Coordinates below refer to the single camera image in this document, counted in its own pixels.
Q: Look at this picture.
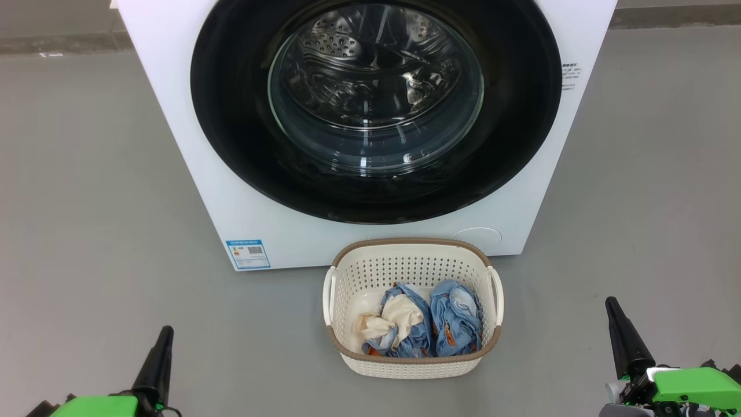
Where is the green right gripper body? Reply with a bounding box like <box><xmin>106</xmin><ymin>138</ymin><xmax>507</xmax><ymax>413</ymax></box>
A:
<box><xmin>599</xmin><ymin>360</ymin><xmax>741</xmax><ymax>417</ymax></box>

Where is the cream and blue garment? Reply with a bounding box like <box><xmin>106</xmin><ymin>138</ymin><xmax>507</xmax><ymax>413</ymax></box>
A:
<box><xmin>353</xmin><ymin>283</ymin><xmax>434</xmax><ymax>357</ymax></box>

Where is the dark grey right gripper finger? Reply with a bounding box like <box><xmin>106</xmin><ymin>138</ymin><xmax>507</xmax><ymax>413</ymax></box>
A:
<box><xmin>605</xmin><ymin>297</ymin><xmax>656</xmax><ymax>380</ymax></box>

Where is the white front-load washing machine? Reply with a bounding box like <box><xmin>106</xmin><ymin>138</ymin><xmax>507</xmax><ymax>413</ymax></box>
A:
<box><xmin>110</xmin><ymin>0</ymin><xmax>619</xmax><ymax>272</ymax></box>

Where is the blue cartoon print garment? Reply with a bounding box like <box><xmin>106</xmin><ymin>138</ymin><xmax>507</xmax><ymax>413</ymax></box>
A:
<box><xmin>430</xmin><ymin>280</ymin><xmax>484</xmax><ymax>357</ymax></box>

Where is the small printed text label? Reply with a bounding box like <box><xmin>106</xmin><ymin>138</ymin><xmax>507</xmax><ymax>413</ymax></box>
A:
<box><xmin>560</xmin><ymin>61</ymin><xmax>582</xmax><ymax>92</ymax></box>

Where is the blue energy label sticker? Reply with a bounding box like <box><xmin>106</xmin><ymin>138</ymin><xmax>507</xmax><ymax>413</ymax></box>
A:
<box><xmin>226</xmin><ymin>239</ymin><xmax>272</xmax><ymax>270</ymax></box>

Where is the round white filter cover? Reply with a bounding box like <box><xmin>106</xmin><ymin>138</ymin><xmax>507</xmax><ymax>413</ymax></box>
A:
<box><xmin>450</xmin><ymin>227</ymin><xmax>502</xmax><ymax>255</ymax></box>

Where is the round black glass washer door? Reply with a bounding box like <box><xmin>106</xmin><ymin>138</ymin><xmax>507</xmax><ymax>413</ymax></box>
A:
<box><xmin>190</xmin><ymin>0</ymin><xmax>563</xmax><ymax>225</ymax></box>

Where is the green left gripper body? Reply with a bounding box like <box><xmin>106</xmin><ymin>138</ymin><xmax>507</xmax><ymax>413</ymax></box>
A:
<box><xmin>26</xmin><ymin>394</ymin><xmax>181</xmax><ymax>417</ymax></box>

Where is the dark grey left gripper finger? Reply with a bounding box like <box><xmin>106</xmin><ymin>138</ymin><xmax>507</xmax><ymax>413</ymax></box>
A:
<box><xmin>132</xmin><ymin>325</ymin><xmax>174</xmax><ymax>406</ymax></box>

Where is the cream perforated plastic laundry basket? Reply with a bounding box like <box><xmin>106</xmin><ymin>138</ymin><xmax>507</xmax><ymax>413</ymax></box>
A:
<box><xmin>322</xmin><ymin>237</ymin><xmax>505</xmax><ymax>379</ymax></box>

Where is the stainless steel washing machine drum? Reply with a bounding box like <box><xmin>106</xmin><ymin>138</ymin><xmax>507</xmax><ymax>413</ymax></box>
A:
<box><xmin>272</xmin><ymin>3</ymin><xmax>484</xmax><ymax>174</ymax></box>

